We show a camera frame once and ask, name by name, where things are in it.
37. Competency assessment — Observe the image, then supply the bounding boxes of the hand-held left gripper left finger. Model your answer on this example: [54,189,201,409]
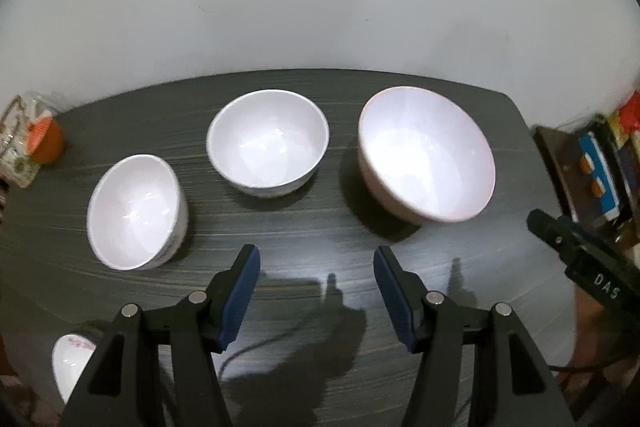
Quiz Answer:
[59,244,262,427]

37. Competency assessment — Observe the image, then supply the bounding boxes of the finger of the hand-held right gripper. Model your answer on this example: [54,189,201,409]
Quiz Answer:
[526,208,581,265]
[557,215,626,263]

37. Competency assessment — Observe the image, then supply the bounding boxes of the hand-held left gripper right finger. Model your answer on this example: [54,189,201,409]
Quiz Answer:
[373,245,576,427]

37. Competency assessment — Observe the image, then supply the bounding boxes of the plain white bowl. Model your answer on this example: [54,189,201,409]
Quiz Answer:
[86,154,189,271]

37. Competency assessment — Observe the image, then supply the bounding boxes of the pink bowl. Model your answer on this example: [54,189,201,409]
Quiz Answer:
[357,86,496,226]

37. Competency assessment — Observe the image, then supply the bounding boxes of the white bowl with blue print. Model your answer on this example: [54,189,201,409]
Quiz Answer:
[206,89,330,198]

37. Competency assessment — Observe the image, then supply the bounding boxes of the white plate with pink flowers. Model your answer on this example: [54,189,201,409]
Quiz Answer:
[52,333,98,404]

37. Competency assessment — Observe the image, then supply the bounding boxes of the dark wooden side shelf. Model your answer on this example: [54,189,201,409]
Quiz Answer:
[531,113,640,238]

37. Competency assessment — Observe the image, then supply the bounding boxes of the blue and white box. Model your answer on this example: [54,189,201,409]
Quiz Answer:
[577,132,625,223]

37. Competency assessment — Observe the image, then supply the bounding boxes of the red packet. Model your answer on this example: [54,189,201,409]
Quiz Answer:
[612,91,640,132]

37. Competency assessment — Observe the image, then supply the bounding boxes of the orange lidded cup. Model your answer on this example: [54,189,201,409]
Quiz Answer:
[27,116,66,165]

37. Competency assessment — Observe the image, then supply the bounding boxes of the floral ceramic teapot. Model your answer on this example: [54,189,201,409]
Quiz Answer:
[0,91,57,188]

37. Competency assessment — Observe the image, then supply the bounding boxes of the black cable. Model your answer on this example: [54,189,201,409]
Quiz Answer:
[547,354,631,374]

